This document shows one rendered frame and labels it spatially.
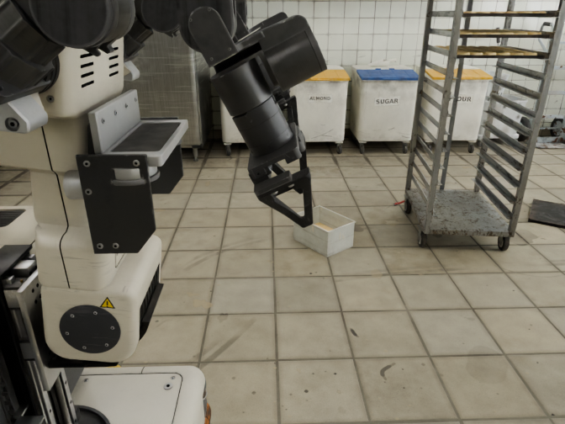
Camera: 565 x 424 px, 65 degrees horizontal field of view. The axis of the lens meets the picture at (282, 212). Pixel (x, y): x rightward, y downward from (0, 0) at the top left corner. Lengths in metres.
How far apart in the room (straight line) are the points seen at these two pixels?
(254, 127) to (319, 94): 3.65
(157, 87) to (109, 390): 2.96
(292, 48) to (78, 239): 0.47
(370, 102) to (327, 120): 0.42
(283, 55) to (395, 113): 3.85
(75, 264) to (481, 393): 1.46
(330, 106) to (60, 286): 3.60
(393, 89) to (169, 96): 1.97
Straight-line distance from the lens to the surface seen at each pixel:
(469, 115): 4.59
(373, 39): 4.88
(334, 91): 4.19
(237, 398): 1.70
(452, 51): 2.35
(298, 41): 0.52
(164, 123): 0.89
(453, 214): 2.83
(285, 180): 0.50
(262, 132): 0.53
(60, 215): 0.82
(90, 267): 0.80
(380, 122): 4.34
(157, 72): 3.96
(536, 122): 2.54
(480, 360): 1.98
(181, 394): 1.34
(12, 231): 1.10
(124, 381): 1.42
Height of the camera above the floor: 1.23
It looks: 24 degrees down
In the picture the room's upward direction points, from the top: straight up
